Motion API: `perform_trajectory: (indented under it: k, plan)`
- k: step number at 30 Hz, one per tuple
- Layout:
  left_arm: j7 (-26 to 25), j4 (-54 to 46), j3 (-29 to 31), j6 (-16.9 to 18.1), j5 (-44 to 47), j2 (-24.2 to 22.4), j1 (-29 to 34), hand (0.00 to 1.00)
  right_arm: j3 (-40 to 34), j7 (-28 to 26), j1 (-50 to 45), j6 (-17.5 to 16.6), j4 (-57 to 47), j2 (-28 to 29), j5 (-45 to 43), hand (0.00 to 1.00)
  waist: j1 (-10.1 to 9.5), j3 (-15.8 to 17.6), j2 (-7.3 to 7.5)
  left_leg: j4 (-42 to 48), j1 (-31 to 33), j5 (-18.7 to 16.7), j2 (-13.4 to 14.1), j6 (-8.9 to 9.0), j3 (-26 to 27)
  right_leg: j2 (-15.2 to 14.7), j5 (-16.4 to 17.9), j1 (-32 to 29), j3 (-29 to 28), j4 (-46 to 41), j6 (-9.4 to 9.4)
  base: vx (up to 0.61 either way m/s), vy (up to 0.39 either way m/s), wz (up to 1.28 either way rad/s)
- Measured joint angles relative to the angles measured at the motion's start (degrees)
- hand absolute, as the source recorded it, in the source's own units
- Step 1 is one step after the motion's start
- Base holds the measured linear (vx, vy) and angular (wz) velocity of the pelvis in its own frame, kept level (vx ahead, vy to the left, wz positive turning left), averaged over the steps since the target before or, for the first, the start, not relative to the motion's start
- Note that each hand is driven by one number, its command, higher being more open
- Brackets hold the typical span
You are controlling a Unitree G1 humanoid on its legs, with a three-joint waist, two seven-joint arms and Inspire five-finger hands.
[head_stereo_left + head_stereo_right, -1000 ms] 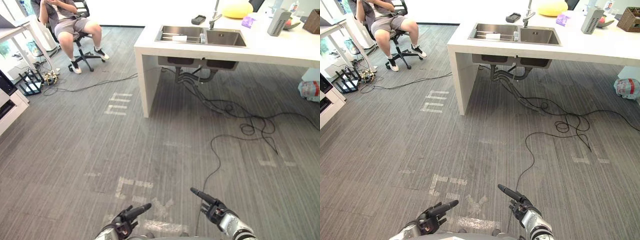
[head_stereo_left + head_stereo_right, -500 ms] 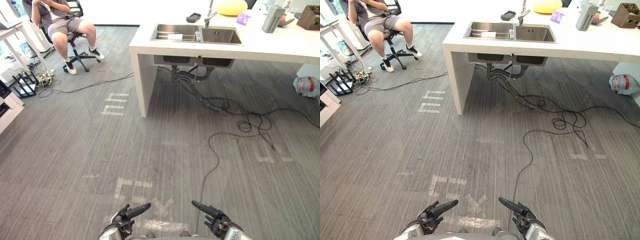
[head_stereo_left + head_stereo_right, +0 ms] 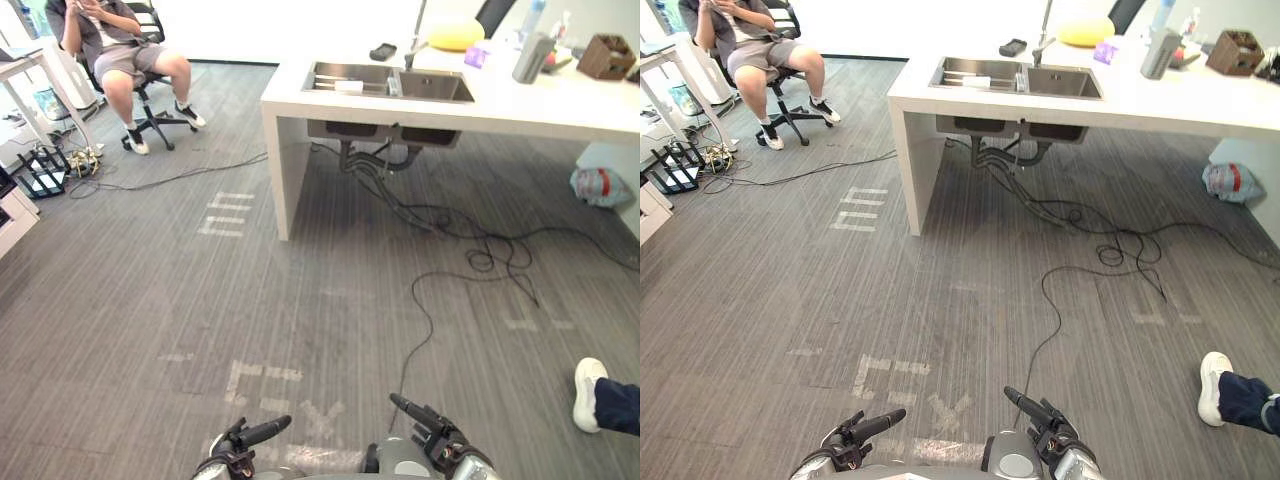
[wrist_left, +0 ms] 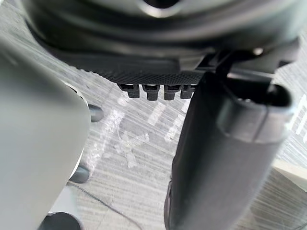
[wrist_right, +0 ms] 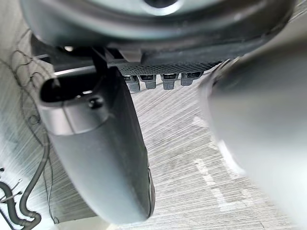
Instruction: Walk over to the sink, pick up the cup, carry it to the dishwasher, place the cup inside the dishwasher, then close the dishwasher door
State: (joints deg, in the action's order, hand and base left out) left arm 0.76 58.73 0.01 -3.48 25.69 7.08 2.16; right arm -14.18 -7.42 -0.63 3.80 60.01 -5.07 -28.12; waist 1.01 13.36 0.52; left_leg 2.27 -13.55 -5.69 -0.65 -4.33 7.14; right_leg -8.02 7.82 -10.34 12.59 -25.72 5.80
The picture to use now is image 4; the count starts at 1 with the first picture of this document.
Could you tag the white cabinet base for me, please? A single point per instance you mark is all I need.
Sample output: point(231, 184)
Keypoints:
point(289, 172)

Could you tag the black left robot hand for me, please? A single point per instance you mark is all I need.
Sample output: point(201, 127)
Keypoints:
point(216, 148)

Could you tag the silver robot leg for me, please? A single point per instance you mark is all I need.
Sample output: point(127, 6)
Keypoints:
point(36, 134)

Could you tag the dark robot foot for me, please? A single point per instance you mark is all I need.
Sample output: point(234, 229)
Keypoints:
point(62, 220)

